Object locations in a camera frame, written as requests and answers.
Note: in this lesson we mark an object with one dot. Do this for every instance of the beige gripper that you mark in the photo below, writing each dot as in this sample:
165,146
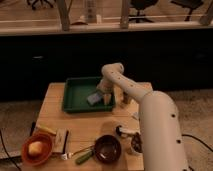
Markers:
106,88

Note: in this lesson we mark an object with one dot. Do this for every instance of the grey-blue sponge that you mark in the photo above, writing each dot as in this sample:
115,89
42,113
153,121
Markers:
94,98

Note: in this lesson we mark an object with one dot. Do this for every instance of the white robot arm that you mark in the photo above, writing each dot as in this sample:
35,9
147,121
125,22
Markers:
163,149

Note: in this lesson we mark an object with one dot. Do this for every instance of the green plastic tray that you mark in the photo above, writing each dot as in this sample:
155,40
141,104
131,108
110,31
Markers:
75,95

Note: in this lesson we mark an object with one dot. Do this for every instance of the grey folded cloth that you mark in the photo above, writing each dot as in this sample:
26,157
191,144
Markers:
136,116

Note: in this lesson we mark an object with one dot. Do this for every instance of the white black-tipped tool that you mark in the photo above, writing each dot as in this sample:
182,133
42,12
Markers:
125,132

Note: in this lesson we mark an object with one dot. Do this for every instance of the dark purple bowl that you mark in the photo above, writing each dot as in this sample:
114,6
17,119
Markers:
107,149

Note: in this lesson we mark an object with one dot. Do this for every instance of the wooden block with black edge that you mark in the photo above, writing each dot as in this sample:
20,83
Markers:
59,142

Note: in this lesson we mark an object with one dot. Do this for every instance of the yellow banana-like item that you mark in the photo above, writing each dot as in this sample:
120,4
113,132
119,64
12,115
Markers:
48,130

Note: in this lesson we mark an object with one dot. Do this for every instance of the orange bowl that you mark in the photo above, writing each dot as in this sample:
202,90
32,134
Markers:
46,152

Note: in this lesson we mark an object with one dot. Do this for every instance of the white power strip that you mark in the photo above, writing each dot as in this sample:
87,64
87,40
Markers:
90,6

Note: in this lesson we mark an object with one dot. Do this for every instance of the office chair middle background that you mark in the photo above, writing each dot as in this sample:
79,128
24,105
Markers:
140,6

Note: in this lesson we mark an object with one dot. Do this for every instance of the office chair background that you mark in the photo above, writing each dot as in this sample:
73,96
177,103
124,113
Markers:
140,6
190,4
34,3

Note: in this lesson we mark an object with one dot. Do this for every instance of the yellow round fruit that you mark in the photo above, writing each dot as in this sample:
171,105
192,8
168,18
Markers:
35,148

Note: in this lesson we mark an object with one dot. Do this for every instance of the office chair left background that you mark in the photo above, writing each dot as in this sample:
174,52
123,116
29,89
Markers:
34,3

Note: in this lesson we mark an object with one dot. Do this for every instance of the office chair right background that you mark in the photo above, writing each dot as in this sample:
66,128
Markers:
190,4

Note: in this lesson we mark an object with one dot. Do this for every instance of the green-handled fork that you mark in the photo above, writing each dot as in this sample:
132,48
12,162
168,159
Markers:
81,155

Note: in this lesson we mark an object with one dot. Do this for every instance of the wooden post middle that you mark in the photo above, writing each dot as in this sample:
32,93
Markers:
124,20

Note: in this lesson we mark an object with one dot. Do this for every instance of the wooden post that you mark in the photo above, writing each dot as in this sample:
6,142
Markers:
124,20
63,13

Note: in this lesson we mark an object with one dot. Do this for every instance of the wooden post left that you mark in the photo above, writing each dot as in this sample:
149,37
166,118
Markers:
63,13

